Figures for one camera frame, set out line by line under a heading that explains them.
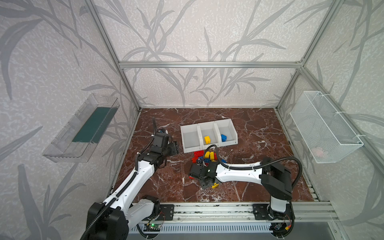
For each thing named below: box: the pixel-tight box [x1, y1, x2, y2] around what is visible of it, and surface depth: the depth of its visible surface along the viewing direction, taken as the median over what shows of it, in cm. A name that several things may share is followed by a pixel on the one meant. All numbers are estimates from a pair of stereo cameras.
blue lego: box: [221, 134, 227, 142], surface depth 103 cm
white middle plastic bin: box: [197, 121, 220, 150], surface depth 102 cm
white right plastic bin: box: [213, 118, 239, 148], surface depth 103 cm
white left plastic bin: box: [180, 123, 203, 154], surface depth 101 cm
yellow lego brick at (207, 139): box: [204, 135, 211, 144], surface depth 101 cm
